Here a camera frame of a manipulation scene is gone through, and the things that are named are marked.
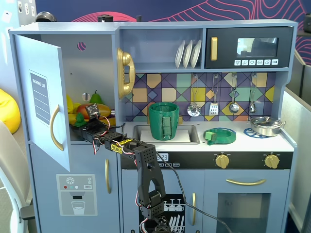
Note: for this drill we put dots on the grey toy sink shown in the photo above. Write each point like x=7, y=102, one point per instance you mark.
x=194, y=133

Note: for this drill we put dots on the metal pot lid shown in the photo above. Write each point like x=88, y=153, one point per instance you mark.
x=264, y=121

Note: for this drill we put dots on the yellow bean bag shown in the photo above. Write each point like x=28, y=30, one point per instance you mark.
x=8, y=111

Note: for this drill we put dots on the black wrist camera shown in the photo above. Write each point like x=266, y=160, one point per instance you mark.
x=92, y=110

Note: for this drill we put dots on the yellow toy banana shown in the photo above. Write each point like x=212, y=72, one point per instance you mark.
x=71, y=104

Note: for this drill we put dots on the blue fridge door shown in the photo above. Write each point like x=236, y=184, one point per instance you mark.
x=41, y=60

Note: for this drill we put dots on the black cylinder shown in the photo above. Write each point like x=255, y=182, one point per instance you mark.
x=105, y=19

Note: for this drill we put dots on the gold toy telephone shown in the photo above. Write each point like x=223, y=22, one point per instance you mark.
x=126, y=60

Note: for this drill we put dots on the metal toy pot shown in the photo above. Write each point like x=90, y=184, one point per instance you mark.
x=264, y=131

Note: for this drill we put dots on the white office chair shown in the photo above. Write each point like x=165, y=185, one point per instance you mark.
x=9, y=170

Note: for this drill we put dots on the white toy plate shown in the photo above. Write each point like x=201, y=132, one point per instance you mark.
x=179, y=55
x=187, y=54
x=196, y=53

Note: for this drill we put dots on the yellow toy fruit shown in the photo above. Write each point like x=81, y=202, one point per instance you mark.
x=111, y=121

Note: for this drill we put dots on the green printed cup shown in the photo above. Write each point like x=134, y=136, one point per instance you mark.
x=158, y=121

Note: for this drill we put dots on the green round dish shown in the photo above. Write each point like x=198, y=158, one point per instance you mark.
x=226, y=138

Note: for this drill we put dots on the green toy pear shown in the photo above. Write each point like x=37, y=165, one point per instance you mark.
x=95, y=98

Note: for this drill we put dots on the red yellow toy mango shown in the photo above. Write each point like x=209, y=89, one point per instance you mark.
x=105, y=111

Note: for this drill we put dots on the small black post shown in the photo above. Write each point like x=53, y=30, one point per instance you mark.
x=139, y=19

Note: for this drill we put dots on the blue toy kitchen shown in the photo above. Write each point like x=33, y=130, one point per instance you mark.
x=73, y=28

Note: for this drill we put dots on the metal ladle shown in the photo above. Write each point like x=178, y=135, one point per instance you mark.
x=234, y=107

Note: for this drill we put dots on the gold stove knob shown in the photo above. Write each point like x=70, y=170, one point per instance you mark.
x=222, y=161
x=272, y=161

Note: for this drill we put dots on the metal skimmer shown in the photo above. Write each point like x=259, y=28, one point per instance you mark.
x=194, y=110

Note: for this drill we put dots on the white wall card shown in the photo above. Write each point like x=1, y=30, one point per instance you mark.
x=20, y=7
x=6, y=16
x=27, y=9

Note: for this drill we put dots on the gold toy faucet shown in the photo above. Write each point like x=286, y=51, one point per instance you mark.
x=180, y=120

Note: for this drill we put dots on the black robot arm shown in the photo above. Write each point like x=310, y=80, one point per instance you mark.
x=145, y=174

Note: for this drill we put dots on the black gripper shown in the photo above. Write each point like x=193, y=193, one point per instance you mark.
x=85, y=133

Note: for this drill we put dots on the black toy microwave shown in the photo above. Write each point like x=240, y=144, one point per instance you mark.
x=223, y=34

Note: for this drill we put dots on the metal slotted spatula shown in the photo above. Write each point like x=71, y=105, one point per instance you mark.
x=213, y=109

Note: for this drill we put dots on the metal spoon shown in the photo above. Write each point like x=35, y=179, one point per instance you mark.
x=252, y=108

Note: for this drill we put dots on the grey office partition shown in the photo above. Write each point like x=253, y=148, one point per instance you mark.
x=298, y=145

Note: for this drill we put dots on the round black device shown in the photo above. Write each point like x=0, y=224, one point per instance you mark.
x=46, y=17

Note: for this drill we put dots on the blue round trivet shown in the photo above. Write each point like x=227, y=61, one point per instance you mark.
x=249, y=133

